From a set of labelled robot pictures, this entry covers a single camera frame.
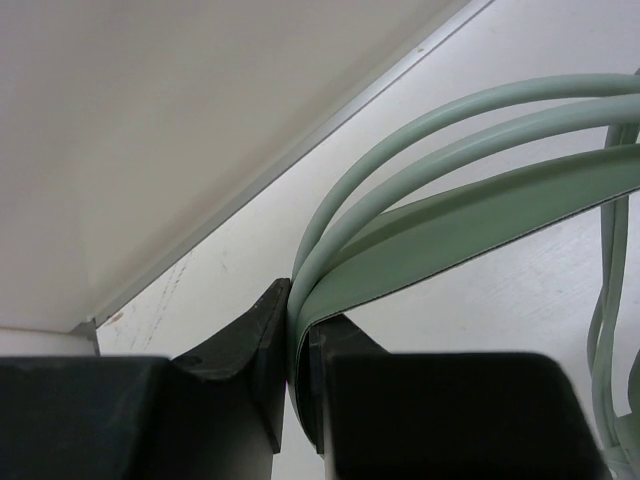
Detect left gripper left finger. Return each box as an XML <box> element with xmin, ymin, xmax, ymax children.
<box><xmin>1</xmin><ymin>278</ymin><xmax>291</xmax><ymax>479</ymax></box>

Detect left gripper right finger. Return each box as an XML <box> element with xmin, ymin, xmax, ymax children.
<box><xmin>297</xmin><ymin>315</ymin><xmax>607</xmax><ymax>479</ymax></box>

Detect mint green headphone cable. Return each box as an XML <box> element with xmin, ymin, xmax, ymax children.
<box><xmin>587</xmin><ymin>117</ymin><xmax>640</xmax><ymax>480</ymax></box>

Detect mint green headphones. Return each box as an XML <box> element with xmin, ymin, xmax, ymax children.
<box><xmin>287</xmin><ymin>74</ymin><xmax>639</xmax><ymax>446</ymax></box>

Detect left aluminium rail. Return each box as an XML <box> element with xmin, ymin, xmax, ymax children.
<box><xmin>89</xmin><ymin>0</ymin><xmax>492</xmax><ymax>327</ymax></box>

